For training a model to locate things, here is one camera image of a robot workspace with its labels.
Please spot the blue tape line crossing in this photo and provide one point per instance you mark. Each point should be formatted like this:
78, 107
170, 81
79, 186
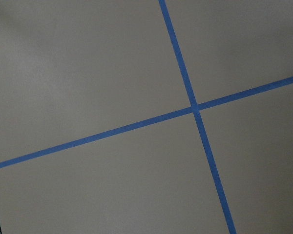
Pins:
198, 119

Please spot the blue tape line long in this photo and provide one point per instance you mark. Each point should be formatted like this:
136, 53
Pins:
150, 121

